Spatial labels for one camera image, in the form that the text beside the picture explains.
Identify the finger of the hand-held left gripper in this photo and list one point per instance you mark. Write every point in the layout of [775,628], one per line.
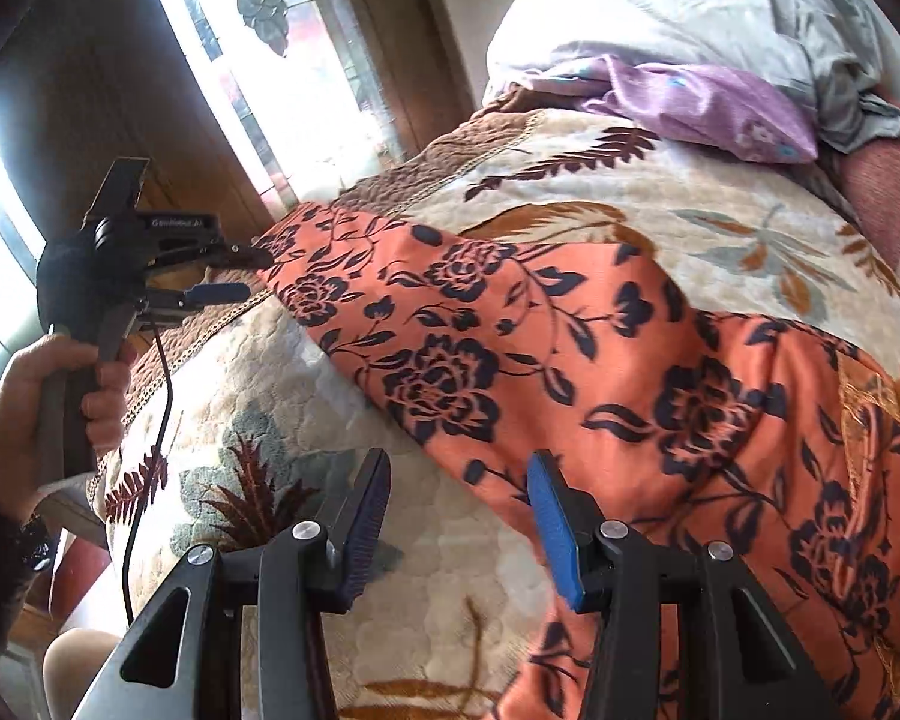
[244,253]
[221,292]

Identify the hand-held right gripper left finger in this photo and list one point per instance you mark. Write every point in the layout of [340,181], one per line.
[364,525]

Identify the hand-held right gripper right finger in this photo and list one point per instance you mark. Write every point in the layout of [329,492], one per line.
[551,532]

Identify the orange floral garment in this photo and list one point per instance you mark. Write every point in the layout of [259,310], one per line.
[570,330]

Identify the person's left hand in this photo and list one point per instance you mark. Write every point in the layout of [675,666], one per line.
[15,420]

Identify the person's knee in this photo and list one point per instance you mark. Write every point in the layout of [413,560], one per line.
[75,675]

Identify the cream floral blanket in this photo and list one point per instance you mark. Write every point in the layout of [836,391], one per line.
[645,187]

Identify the purple floral cloth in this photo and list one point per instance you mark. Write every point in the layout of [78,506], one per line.
[705,101]

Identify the grey quilt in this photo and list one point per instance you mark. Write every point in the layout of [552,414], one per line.
[645,7]

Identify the reddish pink cloth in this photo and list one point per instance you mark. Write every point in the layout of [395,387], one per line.
[877,180]

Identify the wooden window frame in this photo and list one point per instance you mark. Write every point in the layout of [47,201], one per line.
[105,90]

